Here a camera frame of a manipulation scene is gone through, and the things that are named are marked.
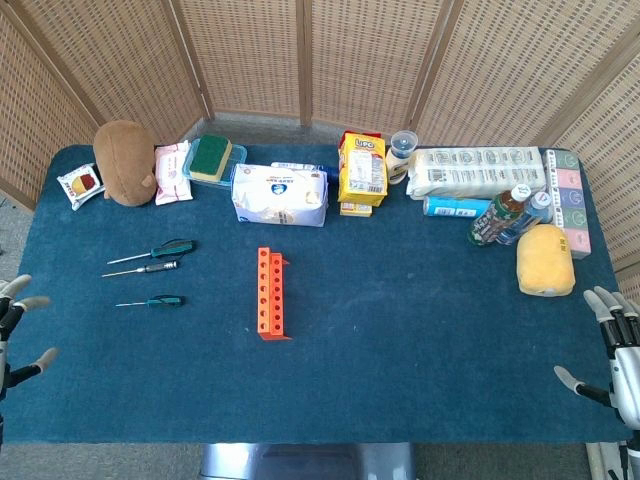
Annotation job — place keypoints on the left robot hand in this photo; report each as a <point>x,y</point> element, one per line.
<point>10,320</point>

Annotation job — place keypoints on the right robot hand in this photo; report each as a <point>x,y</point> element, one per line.
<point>627,380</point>

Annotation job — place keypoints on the small green black screwdriver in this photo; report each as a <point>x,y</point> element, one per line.
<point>167,301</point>

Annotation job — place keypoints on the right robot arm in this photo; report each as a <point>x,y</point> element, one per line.
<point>631,452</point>

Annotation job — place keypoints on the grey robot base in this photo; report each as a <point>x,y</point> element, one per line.
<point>305,462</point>

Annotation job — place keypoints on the silver black precision screwdriver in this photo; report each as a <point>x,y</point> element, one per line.
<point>157,267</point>

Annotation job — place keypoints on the large green black screwdriver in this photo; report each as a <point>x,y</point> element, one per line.
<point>175,247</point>

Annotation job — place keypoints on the orange test tube rack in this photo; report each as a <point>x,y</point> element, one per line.
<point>274,300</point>

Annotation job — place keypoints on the yellow bread plush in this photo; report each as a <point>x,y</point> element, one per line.
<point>545,260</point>

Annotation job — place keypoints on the white snack packet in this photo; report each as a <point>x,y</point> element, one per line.
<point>80,185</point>

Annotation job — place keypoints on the colourful tissue packet pack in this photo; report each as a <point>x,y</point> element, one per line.
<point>572,200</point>

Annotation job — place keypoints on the brown plush toy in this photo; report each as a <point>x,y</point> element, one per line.
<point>125,165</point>

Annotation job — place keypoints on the clear water bottle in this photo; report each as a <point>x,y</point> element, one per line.
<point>530,212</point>

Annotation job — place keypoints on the green tea bottle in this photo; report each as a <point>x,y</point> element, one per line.
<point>492,222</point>

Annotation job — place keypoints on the pink wet wipes packet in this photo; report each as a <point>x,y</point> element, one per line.
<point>171,172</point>

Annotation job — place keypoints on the blue table cloth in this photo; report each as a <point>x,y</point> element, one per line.
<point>400,325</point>

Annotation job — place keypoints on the light blue cylinder can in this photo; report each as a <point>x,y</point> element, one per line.
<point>450,207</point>

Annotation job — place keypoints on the green yellow sponge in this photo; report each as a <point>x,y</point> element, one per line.
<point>210,157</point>

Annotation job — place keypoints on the white paper towel pack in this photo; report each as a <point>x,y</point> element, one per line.
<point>475,170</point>

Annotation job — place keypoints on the clear plastic container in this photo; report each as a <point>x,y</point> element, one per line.
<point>226,176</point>

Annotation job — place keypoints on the white flour bag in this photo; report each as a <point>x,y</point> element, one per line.
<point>280,197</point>

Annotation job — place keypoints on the mayonnaise bottle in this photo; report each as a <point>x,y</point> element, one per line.
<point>400,160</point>

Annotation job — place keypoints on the small yellow box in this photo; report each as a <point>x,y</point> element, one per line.
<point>356,210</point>

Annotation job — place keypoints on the yellow biscuit bag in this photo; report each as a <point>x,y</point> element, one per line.
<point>362,170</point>

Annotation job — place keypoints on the woven folding screen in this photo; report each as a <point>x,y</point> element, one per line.
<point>250,50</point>

